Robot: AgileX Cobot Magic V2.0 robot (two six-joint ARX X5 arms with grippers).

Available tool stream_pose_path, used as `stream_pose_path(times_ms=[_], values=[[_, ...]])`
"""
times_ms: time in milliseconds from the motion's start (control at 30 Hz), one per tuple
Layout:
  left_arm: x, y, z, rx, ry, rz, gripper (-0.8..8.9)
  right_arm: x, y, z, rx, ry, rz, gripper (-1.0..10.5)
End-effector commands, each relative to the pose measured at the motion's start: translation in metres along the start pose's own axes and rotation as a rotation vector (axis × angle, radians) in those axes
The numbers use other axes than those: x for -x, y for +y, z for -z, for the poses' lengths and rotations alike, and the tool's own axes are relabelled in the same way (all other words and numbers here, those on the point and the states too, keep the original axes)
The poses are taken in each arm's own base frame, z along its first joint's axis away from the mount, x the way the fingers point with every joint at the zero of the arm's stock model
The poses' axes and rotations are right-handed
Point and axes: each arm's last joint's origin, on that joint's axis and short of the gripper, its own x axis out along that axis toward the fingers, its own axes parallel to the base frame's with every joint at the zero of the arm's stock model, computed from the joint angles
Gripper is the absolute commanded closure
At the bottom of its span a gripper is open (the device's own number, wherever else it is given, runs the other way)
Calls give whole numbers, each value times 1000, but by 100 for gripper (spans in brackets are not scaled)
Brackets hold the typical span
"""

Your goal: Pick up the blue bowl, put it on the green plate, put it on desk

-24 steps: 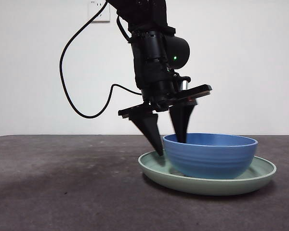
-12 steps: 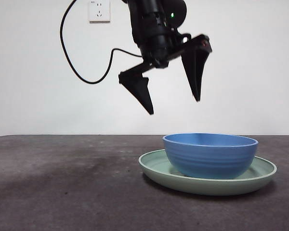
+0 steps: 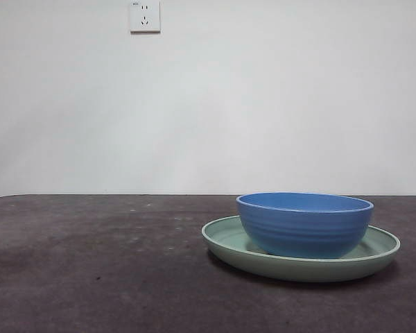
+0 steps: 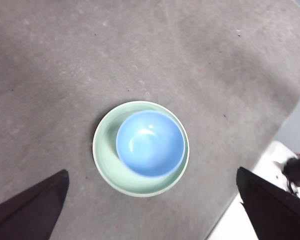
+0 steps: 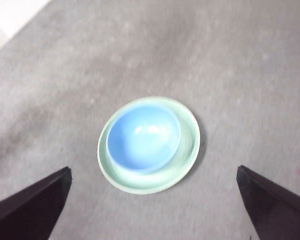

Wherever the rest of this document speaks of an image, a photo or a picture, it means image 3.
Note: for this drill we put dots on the blue ribbed bowl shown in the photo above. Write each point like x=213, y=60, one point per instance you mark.
x=305, y=232

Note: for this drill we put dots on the green round plate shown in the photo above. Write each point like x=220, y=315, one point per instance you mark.
x=298, y=270

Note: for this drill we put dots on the white wall socket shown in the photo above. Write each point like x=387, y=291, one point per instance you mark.
x=145, y=15

